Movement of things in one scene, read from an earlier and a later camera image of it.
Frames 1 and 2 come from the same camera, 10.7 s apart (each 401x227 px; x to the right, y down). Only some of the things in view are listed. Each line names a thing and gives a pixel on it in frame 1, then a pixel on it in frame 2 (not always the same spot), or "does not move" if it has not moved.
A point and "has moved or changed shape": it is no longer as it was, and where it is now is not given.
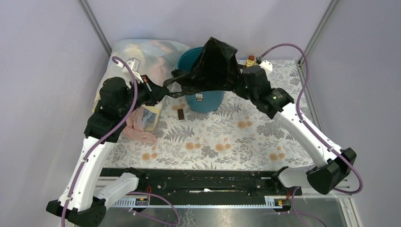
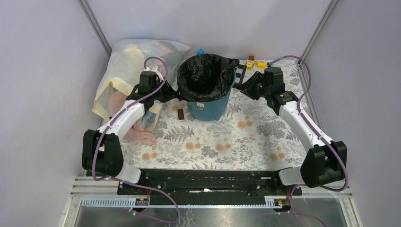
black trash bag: x=216 y=67 has moved or changed shape
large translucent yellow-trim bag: x=158 y=58 does not move
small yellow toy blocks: x=249 y=62 does not move
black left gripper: x=154 y=91 -> x=170 y=93
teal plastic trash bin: x=203 y=101 -> x=211 y=110
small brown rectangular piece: x=180 y=113 does not move
